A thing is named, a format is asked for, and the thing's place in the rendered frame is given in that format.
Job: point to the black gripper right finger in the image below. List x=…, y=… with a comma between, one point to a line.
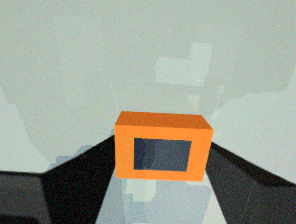
x=247, y=193

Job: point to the orange block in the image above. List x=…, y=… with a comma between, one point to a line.
x=161, y=146

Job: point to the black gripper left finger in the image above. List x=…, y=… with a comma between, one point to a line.
x=71, y=193

